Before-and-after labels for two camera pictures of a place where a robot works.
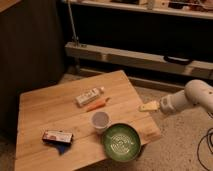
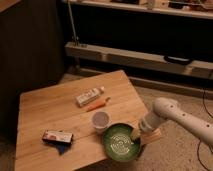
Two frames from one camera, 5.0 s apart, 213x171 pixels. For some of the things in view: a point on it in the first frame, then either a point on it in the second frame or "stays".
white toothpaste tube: [89, 95] stays
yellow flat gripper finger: [150, 106] to [135, 133]
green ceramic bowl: [121, 142] stays
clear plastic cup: [100, 121] stays
